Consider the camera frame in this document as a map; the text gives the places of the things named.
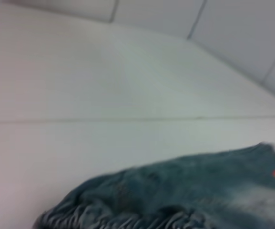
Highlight blue denim shorts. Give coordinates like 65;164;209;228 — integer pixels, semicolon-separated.
33;142;275;229

